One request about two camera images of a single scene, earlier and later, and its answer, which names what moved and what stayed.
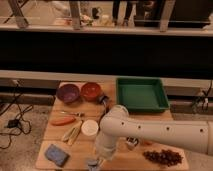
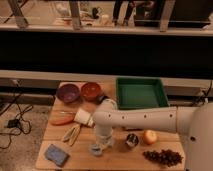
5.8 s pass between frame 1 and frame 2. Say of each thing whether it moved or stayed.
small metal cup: stayed
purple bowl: stayed
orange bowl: stayed
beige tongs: stayed
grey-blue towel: moved
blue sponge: stayed
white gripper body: moved
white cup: moved
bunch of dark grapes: stayed
